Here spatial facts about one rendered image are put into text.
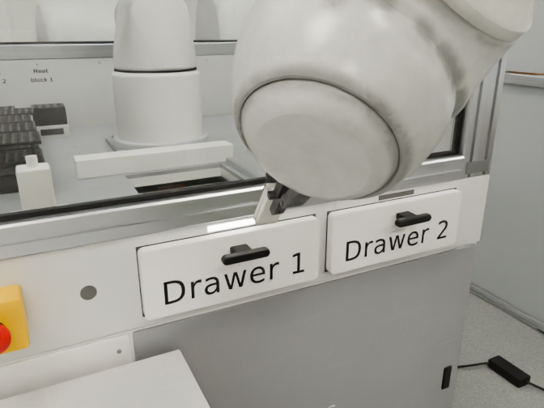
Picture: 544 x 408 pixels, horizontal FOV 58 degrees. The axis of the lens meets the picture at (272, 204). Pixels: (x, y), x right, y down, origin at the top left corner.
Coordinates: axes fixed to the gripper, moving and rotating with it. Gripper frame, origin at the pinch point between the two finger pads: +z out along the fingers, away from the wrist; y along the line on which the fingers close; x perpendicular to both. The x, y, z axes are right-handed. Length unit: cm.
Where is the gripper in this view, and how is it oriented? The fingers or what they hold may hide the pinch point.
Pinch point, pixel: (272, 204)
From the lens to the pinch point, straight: 60.5
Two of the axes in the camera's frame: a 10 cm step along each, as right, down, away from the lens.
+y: -3.4, -8.0, 5.0
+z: -2.6, 5.9, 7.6
